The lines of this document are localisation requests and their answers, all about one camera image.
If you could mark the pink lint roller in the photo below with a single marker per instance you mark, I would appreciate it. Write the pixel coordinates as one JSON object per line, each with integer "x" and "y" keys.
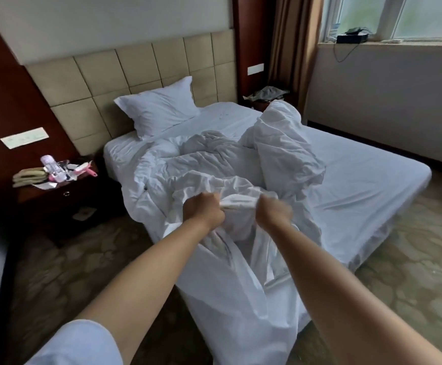
{"x": 85, "y": 171}

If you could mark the person's left hand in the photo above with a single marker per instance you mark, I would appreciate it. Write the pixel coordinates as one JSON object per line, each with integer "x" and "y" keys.
{"x": 204, "y": 211}

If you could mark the person's right forearm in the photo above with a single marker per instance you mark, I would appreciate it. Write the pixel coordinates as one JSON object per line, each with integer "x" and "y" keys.
{"x": 350, "y": 300}

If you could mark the white bed sheet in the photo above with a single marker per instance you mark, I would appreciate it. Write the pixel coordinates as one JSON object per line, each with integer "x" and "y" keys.
{"x": 373, "y": 178}

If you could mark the white wall switch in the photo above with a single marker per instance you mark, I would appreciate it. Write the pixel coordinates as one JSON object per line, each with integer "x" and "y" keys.
{"x": 256, "y": 69}

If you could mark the person's right hand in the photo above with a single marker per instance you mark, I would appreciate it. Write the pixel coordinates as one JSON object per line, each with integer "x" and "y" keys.
{"x": 274, "y": 213}

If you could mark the black device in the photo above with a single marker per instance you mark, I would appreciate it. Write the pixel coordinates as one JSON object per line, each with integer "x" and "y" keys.
{"x": 351, "y": 38}

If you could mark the brown curtain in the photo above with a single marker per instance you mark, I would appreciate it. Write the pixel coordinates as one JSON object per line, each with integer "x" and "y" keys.
{"x": 293, "y": 41}

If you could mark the dark wooden nightstand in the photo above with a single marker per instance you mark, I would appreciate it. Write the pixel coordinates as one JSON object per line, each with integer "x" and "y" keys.
{"x": 289, "y": 99}
{"x": 54, "y": 209}

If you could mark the beige telephone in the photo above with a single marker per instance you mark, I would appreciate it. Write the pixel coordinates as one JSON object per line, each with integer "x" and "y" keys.
{"x": 29, "y": 177}

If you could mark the dark wooden wall panel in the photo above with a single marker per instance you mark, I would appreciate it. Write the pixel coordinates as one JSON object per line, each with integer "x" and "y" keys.
{"x": 251, "y": 34}
{"x": 8, "y": 95}

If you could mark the white pillow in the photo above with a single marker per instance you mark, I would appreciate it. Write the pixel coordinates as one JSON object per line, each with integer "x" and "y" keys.
{"x": 156, "y": 110}

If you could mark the beige padded headboard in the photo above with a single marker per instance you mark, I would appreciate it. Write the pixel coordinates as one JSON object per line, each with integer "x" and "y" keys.
{"x": 130, "y": 72}

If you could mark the window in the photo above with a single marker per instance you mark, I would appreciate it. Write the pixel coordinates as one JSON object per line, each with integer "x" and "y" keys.
{"x": 426, "y": 15}

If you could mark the white paper under nightstand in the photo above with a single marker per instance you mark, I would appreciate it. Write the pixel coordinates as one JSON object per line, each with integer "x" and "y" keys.
{"x": 84, "y": 214}

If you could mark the person's white shirt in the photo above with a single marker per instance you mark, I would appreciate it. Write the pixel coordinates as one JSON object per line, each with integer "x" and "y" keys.
{"x": 76, "y": 344}

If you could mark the white wall switch panel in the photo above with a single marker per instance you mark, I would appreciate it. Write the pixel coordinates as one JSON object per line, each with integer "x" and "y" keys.
{"x": 25, "y": 137}

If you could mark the person's left forearm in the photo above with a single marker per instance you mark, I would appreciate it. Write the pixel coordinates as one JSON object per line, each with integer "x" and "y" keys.
{"x": 145, "y": 292}

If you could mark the white duvet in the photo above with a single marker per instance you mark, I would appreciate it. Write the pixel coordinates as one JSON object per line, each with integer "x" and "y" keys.
{"x": 282, "y": 148}

